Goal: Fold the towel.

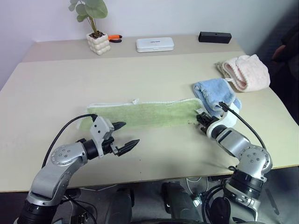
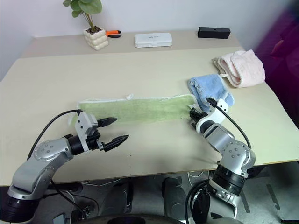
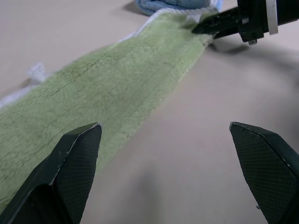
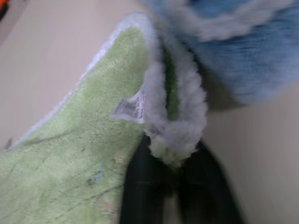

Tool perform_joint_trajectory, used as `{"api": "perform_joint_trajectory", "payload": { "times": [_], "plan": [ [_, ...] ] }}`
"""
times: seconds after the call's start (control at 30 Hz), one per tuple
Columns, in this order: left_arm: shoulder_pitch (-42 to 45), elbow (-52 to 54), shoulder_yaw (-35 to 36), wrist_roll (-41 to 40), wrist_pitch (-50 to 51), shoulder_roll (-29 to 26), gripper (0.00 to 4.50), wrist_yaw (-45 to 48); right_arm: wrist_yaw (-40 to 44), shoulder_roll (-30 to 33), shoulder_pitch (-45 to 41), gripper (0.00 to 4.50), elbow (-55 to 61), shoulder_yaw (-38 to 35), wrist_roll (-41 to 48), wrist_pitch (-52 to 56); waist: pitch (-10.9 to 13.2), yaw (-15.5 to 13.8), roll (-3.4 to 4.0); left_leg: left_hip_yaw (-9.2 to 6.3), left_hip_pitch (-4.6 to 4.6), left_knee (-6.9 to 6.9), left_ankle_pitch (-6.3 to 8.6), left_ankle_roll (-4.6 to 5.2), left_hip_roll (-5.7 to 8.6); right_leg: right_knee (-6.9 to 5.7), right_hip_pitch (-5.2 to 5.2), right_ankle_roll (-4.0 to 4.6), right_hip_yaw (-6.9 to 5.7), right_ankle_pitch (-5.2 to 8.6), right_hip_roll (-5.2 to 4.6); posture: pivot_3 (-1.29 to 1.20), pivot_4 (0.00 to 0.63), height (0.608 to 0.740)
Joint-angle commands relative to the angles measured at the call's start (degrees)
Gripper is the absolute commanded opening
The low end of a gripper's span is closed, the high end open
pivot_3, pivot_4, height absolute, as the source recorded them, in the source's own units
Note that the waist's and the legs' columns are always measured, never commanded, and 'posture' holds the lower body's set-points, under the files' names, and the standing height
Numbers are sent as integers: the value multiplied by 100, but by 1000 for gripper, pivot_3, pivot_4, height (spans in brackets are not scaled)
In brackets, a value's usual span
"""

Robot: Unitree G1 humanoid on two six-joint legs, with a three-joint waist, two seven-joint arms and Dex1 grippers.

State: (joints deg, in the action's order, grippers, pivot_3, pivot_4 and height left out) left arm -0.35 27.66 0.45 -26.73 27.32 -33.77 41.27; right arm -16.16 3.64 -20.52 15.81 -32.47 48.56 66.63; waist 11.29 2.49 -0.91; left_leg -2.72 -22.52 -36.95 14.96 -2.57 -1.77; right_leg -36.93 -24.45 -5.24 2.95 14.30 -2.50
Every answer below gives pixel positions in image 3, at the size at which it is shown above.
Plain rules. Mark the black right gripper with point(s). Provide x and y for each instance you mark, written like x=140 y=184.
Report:
x=253 y=18

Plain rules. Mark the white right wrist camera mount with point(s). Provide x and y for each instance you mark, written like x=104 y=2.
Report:
x=272 y=16

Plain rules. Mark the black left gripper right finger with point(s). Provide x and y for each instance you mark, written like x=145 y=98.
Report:
x=268 y=168

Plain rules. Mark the light blue towel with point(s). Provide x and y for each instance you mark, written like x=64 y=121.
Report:
x=161 y=5

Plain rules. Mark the green towel with white edge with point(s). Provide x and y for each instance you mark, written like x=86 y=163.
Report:
x=112 y=77

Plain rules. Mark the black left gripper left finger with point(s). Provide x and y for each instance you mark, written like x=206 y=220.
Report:
x=70 y=168

